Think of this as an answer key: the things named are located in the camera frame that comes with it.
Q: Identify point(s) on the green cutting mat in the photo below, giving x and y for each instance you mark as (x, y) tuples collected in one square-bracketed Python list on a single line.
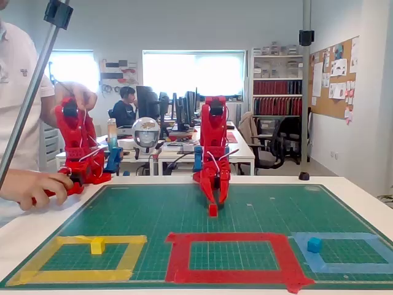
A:
[(153, 209)]

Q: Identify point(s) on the white bookshelf with binders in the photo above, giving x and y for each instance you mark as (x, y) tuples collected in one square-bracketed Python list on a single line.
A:
[(276, 89)]

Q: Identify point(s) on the slanted metal pole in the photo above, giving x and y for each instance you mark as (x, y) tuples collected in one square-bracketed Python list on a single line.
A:
[(30, 92)]

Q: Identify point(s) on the black office chair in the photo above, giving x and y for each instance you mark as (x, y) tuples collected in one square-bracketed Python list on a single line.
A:
[(270, 147)]

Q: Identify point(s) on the yellow tape square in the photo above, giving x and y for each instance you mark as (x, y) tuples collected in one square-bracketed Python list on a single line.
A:
[(67, 275)]

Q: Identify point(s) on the operator right hand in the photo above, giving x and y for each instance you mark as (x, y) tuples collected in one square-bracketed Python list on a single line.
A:
[(27, 187)]

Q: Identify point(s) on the vertical metal pole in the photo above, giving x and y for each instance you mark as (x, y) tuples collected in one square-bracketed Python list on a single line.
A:
[(305, 92)]

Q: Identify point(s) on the white helmet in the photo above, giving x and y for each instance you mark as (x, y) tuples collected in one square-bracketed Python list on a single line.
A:
[(145, 132)]

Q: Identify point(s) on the operator left hand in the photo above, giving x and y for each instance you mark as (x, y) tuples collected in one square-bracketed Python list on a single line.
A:
[(80, 93)]

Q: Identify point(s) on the black pole clamp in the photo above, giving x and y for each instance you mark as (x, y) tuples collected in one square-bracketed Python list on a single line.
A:
[(306, 37), (58, 13)]

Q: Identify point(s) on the blue tape square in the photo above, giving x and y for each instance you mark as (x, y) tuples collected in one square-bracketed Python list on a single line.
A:
[(337, 236)]

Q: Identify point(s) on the blue cube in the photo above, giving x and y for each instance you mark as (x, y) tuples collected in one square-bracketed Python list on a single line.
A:
[(314, 245)]

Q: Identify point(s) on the operator torso white shirt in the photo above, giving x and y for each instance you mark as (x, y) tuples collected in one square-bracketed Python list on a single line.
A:
[(15, 92)]

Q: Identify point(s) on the red die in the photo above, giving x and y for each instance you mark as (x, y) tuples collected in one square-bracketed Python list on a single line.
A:
[(213, 211)]

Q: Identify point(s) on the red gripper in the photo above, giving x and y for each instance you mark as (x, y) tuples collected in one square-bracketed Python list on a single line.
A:
[(212, 180)]

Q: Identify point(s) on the seated person dark shirt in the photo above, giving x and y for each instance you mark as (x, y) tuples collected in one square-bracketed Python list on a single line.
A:
[(122, 112)]

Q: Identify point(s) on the red tape square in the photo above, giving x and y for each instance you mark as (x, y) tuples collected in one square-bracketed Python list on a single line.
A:
[(178, 255)]

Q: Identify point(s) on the black computer monitor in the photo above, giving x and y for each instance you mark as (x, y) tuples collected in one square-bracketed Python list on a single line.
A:
[(189, 107), (146, 103)]

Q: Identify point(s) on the wall tool rack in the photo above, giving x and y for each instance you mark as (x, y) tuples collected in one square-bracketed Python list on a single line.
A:
[(118, 73)]

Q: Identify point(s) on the blue table clamp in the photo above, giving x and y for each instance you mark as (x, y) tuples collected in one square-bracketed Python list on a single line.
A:
[(114, 158), (198, 158)]

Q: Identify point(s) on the cork pin board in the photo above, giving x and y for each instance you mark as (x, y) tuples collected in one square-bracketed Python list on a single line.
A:
[(334, 104)]

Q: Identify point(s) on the white office desk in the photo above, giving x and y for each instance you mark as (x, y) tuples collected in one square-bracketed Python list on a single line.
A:
[(242, 153), (129, 155)]

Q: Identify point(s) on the yellow die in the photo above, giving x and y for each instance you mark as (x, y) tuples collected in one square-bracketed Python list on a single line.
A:
[(97, 246)]

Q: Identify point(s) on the red robot arm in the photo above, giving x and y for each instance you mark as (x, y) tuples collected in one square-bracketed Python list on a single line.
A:
[(215, 132)]

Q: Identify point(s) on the black round foot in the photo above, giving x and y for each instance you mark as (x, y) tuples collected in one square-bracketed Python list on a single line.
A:
[(304, 176)]

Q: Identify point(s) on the drink bottle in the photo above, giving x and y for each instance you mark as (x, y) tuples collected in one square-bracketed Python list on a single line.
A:
[(112, 135)]

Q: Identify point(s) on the operator left forearm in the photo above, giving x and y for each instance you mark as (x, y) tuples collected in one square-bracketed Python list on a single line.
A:
[(49, 110)]

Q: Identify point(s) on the bright window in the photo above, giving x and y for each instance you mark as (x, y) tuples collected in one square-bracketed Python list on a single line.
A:
[(73, 69), (193, 73)]

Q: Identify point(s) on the red leader arm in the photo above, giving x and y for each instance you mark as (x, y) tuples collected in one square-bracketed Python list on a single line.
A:
[(76, 135)]

